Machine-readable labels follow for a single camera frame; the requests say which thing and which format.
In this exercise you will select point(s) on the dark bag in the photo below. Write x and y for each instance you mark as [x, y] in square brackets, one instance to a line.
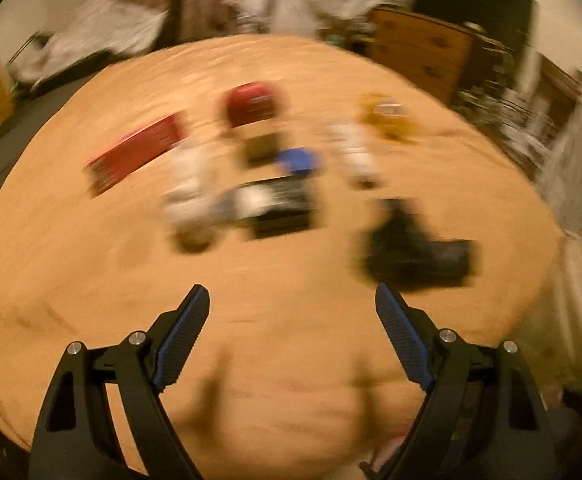
[411, 252]

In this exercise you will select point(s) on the low plastic-covered furniture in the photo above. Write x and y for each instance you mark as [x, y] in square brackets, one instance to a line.
[96, 35]

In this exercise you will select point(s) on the tall plastic-covered furniture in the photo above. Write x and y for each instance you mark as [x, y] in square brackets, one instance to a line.
[296, 0]

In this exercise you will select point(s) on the brown wooden chair back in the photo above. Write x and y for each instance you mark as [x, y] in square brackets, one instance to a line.
[561, 90]

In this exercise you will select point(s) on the red round container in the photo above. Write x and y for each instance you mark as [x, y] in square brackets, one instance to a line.
[253, 105]

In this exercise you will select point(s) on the grey bed sheet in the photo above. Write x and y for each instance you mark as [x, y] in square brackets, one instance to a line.
[1, 145]

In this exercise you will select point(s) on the wooden dresser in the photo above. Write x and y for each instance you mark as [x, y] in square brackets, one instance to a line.
[421, 50]

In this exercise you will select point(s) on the yellow plastic wrapper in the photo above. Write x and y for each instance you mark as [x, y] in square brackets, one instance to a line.
[388, 117]

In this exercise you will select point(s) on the red carton box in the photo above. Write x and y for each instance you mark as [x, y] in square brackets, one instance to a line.
[136, 152]

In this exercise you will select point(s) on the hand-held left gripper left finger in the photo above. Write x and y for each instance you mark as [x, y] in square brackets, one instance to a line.
[181, 345]

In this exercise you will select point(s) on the grey tissue ball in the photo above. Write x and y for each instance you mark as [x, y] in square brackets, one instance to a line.
[188, 190]

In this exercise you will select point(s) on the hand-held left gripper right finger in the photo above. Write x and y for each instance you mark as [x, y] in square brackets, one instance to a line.
[406, 340]

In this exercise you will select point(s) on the black packet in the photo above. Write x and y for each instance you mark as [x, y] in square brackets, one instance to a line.
[283, 207]

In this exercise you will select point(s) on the white tissue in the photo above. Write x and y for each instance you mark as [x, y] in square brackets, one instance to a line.
[356, 155]

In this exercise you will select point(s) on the black television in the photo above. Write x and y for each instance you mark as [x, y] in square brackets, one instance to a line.
[476, 10]

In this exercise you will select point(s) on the white plastic bucket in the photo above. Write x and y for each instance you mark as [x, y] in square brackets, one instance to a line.
[581, 300]

